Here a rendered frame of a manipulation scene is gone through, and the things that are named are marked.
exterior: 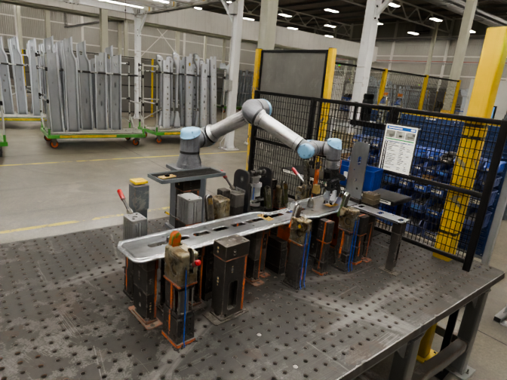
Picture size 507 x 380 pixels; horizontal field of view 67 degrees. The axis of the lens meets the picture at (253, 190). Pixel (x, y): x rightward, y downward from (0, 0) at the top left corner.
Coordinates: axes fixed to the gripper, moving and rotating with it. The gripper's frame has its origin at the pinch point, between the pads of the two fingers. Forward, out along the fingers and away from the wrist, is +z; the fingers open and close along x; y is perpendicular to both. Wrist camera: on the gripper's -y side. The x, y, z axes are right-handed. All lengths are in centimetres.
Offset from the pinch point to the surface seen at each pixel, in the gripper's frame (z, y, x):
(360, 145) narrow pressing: -26.1, -29.7, -4.5
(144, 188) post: -20, 93, -35
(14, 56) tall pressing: -57, -56, -974
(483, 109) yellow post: -50, -64, 46
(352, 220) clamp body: 2.3, 8.2, 19.4
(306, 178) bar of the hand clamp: -8.8, 0.2, -18.7
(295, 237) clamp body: 2.9, 43.5, 12.3
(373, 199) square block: 1.5, -24.1, 11.7
